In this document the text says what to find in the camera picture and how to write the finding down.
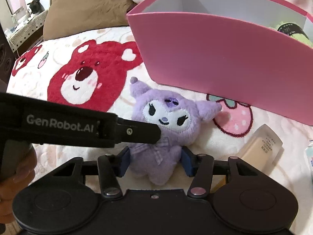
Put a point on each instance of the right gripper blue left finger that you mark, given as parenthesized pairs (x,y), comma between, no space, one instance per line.
(111,167)

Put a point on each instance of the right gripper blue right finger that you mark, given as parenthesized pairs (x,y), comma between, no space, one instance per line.
(200,168)

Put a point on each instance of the purple plush toy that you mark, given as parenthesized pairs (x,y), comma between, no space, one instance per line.
(179,120)

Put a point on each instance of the gold foundation bottle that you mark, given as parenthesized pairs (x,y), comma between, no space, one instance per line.
(262,148)

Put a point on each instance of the green yarn ball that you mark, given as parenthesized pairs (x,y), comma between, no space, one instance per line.
(295,31)

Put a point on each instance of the person's left hand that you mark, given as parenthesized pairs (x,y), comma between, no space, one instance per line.
(23,176)

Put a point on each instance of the bedside table with cloth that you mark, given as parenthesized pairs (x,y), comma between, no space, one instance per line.
(26,36)

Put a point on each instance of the bear print bed cover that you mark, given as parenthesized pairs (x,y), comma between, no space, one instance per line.
(93,70)

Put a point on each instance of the small tissue pack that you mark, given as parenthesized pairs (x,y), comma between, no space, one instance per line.
(309,155)

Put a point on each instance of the black white plush cat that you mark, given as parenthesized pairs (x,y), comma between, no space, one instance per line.
(36,7)

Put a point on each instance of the brown pillow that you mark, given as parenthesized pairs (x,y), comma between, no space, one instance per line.
(69,17)

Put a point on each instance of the pink cardboard box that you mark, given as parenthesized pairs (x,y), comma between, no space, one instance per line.
(230,49)

